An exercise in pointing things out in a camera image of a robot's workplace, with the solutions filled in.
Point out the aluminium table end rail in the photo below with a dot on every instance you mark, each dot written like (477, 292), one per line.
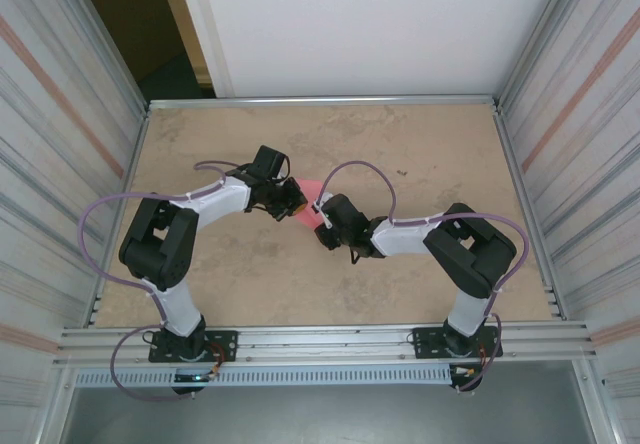
(325, 102)

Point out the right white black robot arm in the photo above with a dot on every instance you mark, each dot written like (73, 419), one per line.
(467, 314)

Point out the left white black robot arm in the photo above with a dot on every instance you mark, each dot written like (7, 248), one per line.
(177, 309)

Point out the pink paper sheet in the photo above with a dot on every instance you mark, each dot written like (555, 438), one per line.
(312, 189)

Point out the ribbed translucent enclosure panel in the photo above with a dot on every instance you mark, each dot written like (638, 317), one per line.
(50, 189)
(590, 189)

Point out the wide aluminium mounting rail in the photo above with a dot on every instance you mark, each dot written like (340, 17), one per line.
(325, 344)

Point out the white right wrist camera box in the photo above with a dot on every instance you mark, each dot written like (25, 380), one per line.
(327, 223)

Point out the aluminium table side rail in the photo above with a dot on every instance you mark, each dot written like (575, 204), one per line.
(139, 139)
(507, 139)

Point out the white door frame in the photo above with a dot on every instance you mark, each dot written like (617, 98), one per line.
(200, 29)

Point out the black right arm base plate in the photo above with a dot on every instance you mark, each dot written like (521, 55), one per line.
(425, 344)

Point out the small circuit board green light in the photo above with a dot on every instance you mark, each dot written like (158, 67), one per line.
(192, 377)

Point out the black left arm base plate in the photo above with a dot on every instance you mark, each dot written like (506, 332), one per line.
(225, 344)

